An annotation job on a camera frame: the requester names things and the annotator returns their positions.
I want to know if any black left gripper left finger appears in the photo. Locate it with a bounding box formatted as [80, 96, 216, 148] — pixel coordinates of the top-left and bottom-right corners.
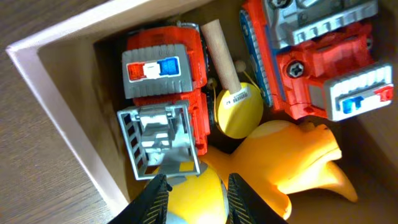
[108, 174, 172, 224]

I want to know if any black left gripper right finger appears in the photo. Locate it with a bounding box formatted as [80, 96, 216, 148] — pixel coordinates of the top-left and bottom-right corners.
[227, 173, 287, 224]

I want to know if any yellow grey toy ball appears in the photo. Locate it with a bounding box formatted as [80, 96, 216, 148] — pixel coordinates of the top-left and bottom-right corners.
[166, 162, 229, 224]

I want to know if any orange plastic toy animal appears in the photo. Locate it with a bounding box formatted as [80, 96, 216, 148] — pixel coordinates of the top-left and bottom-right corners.
[200, 120, 358, 220]

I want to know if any yellow ball wooden stick toy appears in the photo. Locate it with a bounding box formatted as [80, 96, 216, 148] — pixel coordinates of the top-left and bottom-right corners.
[201, 19, 264, 139]

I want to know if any small red toy truck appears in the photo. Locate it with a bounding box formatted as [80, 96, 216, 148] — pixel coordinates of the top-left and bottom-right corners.
[117, 22, 214, 180]

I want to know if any red toy car grey top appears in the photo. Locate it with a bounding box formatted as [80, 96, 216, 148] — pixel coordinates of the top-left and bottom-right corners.
[239, 0, 394, 121]

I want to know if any pink open cardboard box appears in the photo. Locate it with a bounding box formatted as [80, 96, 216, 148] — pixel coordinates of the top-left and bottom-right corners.
[6, 1, 397, 223]

